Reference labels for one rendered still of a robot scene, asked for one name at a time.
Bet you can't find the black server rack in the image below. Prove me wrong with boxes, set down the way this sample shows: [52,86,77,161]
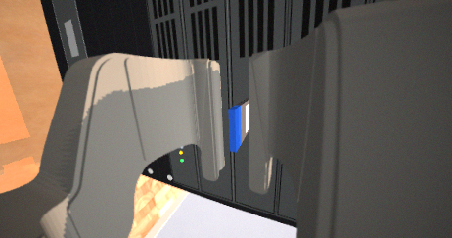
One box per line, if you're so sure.
[40,0,385,228]

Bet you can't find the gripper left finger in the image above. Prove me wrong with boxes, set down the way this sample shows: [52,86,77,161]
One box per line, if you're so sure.
[0,53,225,238]

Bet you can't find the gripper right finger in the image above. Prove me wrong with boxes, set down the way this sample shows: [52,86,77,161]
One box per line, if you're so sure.
[249,0,452,238]

